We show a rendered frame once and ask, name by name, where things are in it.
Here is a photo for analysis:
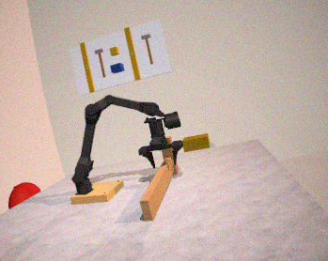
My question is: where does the light wooden plank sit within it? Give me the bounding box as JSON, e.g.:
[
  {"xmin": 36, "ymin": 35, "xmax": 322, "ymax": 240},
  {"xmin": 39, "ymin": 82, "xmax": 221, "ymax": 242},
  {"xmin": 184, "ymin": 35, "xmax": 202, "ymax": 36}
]
[{"xmin": 140, "ymin": 157, "xmax": 174, "ymax": 221}]

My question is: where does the wooden post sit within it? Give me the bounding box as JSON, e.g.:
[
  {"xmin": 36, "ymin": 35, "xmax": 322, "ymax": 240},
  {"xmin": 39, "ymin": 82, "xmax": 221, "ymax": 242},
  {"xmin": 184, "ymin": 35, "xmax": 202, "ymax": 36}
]
[{"xmin": 162, "ymin": 136, "xmax": 179, "ymax": 175}]

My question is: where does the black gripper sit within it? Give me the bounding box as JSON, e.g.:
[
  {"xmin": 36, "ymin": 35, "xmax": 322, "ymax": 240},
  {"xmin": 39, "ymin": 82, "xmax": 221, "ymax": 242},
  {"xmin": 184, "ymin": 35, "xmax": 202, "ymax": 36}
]
[{"xmin": 138, "ymin": 130, "xmax": 183, "ymax": 169}]

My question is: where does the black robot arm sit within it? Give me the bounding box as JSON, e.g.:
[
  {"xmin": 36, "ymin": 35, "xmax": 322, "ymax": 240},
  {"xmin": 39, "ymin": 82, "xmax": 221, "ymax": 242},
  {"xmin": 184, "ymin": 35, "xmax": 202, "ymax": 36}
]
[{"xmin": 72, "ymin": 95, "xmax": 180, "ymax": 195}]

